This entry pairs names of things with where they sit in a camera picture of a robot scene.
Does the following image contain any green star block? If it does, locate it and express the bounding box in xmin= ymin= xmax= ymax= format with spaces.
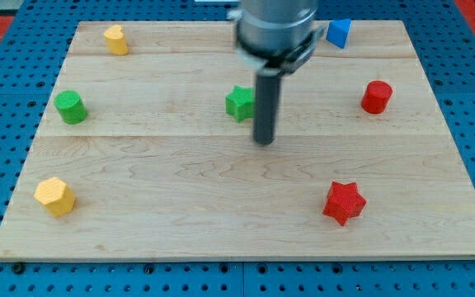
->
xmin=225 ymin=86 xmax=255 ymax=122

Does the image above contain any yellow hexagon block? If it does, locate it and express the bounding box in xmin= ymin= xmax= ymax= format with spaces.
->
xmin=34 ymin=177 xmax=76 ymax=217

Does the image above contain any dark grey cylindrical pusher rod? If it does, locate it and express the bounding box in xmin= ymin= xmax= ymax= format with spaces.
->
xmin=252 ymin=68 xmax=283 ymax=145

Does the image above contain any blue triangle block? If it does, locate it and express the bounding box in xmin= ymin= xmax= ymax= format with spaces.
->
xmin=326 ymin=19 xmax=351 ymax=49

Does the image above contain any green cylinder block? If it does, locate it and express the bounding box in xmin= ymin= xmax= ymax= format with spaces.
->
xmin=54 ymin=90 xmax=87 ymax=125

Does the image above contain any dark grey tool mount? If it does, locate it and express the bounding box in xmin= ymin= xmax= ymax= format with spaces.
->
xmin=241 ymin=25 xmax=326 ymax=77

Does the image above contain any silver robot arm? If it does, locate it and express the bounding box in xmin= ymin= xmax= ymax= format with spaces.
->
xmin=227 ymin=0 xmax=325 ymax=146

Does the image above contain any light wooden board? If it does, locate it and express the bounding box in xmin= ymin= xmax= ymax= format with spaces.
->
xmin=0 ymin=21 xmax=475 ymax=262

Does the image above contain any yellow heart block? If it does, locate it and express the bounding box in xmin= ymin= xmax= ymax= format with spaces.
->
xmin=103 ymin=25 xmax=129 ymax=55

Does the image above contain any red star block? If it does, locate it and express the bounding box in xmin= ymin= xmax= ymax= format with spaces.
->
xmin=322 ymin=181 xmax=366 ymax=226

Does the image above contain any red cylinder block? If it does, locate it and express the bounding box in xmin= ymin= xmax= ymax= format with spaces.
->
xmin=360 ymin=80 xmax=393 ymax=114

